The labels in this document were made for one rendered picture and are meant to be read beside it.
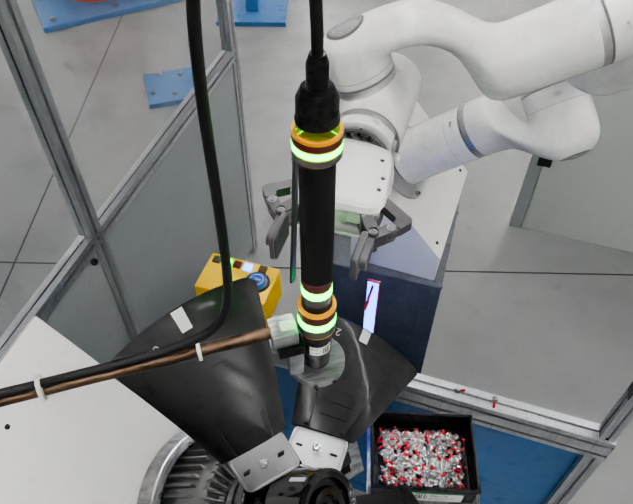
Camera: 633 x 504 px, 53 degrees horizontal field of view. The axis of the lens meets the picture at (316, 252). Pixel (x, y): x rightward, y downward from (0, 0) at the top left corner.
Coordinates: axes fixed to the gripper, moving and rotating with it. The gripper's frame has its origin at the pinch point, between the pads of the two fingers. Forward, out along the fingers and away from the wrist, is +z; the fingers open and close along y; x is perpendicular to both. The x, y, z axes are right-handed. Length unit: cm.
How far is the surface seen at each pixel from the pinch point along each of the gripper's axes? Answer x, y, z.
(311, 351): -15.5, -0.1, 2.0
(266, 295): -58, 22, -33
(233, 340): -11.1, 7.6, 6.0
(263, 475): -42.0, 5.1, 8.3
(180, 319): -22.0, 19.3, -1.0
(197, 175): -91, 70, -93
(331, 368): -19.6, -2.4, 1.1
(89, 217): -61, 70, -43
